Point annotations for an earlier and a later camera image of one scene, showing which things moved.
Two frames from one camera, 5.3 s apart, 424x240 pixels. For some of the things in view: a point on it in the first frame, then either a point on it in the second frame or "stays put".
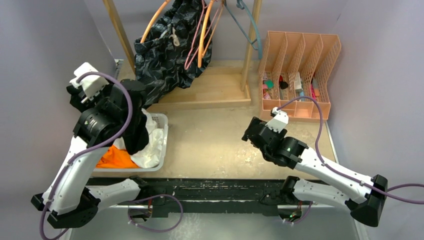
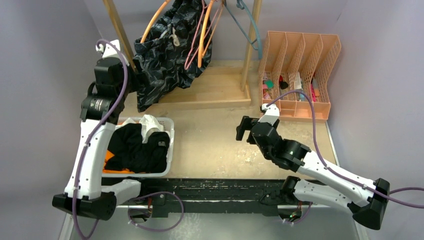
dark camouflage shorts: [167, 59] stays put
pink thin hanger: [205, 6] stays put
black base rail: [204, 197] stays put
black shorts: [137, 139] -> [132, 154]
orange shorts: [115, 157] -> [109, 154]
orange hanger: [152, 21] stays put
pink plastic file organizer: [294, 65] stays put
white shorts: [150, 157] -> [150, 123]
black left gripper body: [98, 99] -> [136, 81]
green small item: [269, 83] stays put
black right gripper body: [281, 134] -> [247, 124]
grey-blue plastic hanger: [257, 44] stays put
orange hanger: [201, 53] stays put
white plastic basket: [161, 120] -> [168, 123]
